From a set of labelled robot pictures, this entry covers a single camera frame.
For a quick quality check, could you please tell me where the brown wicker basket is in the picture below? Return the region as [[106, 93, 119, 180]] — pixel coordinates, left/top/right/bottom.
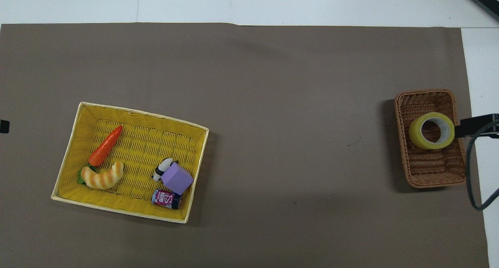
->
[[394, 89, 467, 189]]

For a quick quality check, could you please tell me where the yellow tape roll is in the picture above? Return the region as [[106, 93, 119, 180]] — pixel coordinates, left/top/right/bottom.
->
[[409, 112, 455, 150]]

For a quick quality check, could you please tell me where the yellow woven basket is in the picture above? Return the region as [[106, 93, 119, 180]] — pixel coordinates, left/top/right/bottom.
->
[[51, 101, 209, 224]]

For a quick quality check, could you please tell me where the orange toy carrot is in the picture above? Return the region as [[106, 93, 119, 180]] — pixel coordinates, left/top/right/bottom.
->
[[77, 125, 123, 185]]

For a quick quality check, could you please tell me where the toy croissant bread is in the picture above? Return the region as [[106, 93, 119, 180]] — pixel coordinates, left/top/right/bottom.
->
[[81, 161, 124, 190]]

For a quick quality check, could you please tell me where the small panda figurine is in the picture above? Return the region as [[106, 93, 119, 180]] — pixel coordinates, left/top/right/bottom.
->
[[152, 158, 179, 182]]

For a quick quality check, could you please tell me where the small pink drink can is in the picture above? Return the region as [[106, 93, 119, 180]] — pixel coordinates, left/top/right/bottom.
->
[[151, 189, 183, 210]]

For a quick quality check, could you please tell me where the purple cube block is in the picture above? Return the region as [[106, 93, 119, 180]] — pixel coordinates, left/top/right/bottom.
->
[[161, 162, 194, 195]]

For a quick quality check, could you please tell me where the black cable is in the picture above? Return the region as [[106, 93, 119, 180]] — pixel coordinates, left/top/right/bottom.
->
[[466, 119, 499, 211]]

